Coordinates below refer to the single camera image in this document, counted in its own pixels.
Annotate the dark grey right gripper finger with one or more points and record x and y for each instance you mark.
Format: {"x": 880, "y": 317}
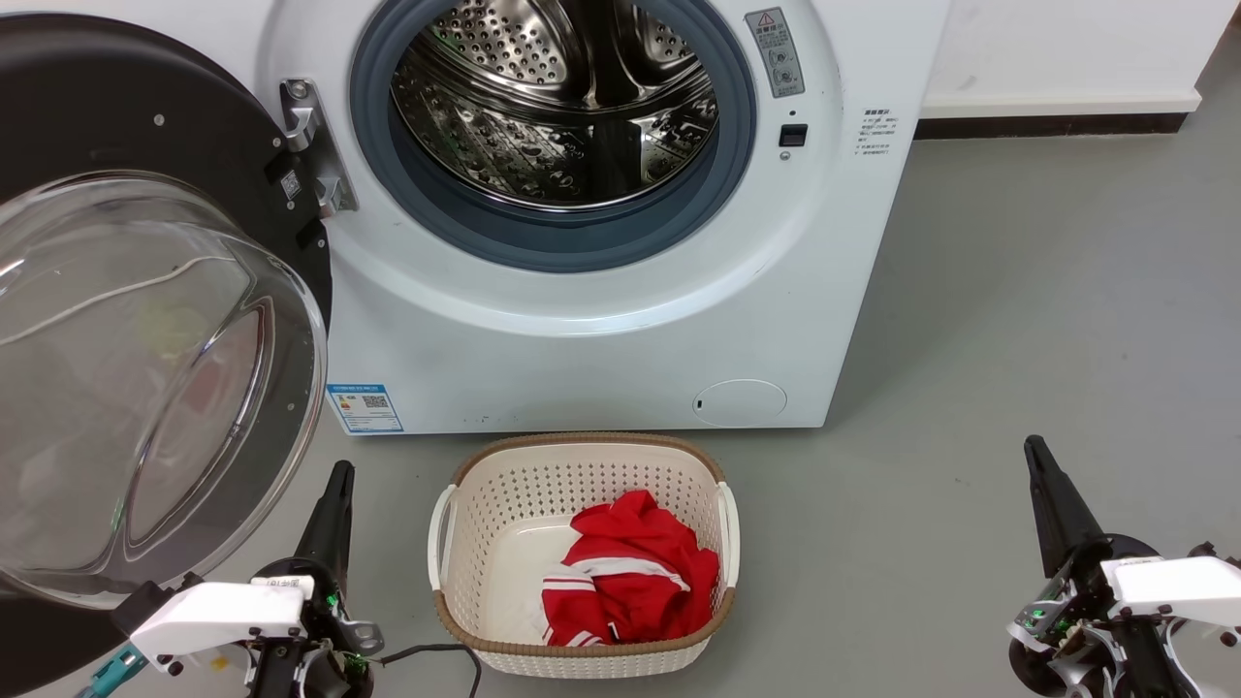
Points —
{"x": 1052, "y": 523}
{"x": 1074, "y": 514}

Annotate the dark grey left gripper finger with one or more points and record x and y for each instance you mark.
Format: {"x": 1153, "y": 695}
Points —
{"x": 343, "y": 533}
{"x": 320, "y": 533}

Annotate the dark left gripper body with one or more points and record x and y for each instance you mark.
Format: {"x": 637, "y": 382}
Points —
{"x": 330, "y": 625}

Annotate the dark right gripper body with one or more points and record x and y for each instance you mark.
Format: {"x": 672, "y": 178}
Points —
{"x": 1076, "y": 601}

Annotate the round dark glass washer door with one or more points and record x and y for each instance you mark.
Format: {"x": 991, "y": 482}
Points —
{"x": 116, "y": 116}

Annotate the white front-load washing machine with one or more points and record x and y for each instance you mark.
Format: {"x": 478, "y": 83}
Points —
{"x": 601, "y": 368}

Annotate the metal door hinge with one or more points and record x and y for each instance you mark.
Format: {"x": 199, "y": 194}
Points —
{"x": 315, "y": 145}

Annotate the blue white energy label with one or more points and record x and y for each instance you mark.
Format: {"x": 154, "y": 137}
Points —
{"x": 365, "y": 409}

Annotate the cream perforated laundry basket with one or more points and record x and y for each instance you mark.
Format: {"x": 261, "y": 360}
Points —
{"x": 504, "y": 504}

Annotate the red white striped garment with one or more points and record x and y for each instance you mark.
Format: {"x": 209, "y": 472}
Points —
{"x": 630, "y": 582}

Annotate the round white filter cover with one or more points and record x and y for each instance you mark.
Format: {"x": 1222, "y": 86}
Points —
{"x": 740, "y": 402}

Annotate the small white QR sticker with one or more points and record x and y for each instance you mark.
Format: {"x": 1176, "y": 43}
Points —
{"x": 291, "y": 185}

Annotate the dark baseboard strip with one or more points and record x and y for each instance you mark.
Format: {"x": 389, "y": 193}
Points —
{"x": 1047, "y": 126}

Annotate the perforated steel washer drum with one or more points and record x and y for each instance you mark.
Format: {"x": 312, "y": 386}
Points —
{"x": 543, "y": 145}

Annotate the grey warning sticker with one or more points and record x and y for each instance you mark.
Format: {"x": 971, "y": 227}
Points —
{"x": 776, "y": 53}

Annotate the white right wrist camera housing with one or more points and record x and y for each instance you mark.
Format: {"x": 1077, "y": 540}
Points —
{"x": 1183, "y": 586}

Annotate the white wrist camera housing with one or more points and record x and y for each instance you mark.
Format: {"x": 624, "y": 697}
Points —
{"x": 1183, "y": 586}
{"x": 213, "y": 616}

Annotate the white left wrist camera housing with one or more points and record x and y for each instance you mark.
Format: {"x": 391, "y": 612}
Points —
{"x": 213, "y": 616}

